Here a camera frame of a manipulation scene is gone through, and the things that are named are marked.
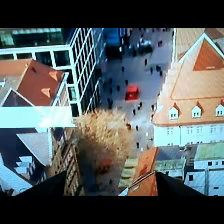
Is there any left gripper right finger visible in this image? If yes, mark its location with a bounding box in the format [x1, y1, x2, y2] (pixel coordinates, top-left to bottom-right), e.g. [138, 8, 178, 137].
[154, 171, 205, 197]

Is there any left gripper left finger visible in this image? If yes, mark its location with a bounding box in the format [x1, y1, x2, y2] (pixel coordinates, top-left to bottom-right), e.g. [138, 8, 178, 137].
[14, 169, 68, 197]

